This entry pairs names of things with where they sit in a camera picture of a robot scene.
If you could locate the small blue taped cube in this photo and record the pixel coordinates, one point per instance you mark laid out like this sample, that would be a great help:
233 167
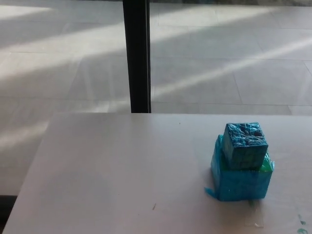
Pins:
243 148

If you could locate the big blue green taped cube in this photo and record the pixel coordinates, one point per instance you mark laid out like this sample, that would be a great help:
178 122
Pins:
237 184

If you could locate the black window frame post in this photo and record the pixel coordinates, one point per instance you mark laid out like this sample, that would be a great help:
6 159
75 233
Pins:
137 56

